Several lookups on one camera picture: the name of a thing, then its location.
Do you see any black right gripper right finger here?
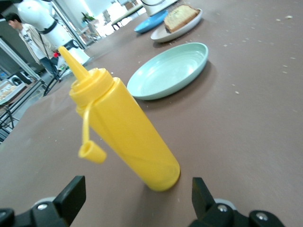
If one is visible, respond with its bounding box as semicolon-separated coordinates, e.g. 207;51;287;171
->
189;177;287;227

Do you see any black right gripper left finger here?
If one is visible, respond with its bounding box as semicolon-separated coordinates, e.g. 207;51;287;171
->
0;175;86;227

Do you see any yellow squeeze bottle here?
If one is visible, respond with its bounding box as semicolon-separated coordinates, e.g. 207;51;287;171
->
58;46;181;192

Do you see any brown bread slice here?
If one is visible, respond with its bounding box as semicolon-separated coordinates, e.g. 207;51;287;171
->
164;4;200;33

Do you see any pale green plate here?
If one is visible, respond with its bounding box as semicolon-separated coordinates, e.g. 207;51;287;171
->
127;42;209;101

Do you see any beige plate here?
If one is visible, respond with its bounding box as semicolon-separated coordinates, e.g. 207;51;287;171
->
150;9;203;44

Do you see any blue plate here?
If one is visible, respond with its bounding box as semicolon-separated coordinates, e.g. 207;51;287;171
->
134;9;169;34

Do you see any person in beige jacket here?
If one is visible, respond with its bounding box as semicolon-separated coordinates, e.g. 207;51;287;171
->
4;13;59;78

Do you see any white toaster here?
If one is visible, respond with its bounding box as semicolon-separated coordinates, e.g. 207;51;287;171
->
141;0;178;17

